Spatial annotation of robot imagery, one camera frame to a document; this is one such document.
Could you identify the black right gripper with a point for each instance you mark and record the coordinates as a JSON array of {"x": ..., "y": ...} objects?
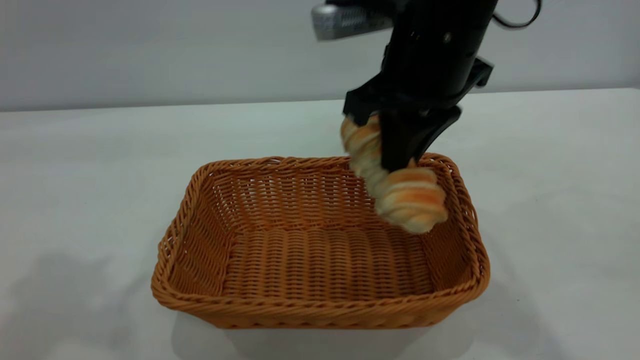
[{"x": 430, "y": 60}]

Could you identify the orange woven wicker basket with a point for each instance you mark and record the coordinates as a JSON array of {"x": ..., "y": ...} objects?
[{"x": 300, "y": 270}]

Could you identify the striped spiral bread roll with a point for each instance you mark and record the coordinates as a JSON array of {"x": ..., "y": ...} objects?
[{"x": 412, "y": 200}]

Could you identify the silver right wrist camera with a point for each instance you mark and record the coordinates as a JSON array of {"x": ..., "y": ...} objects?
[{"x": 345, "y": 22}]

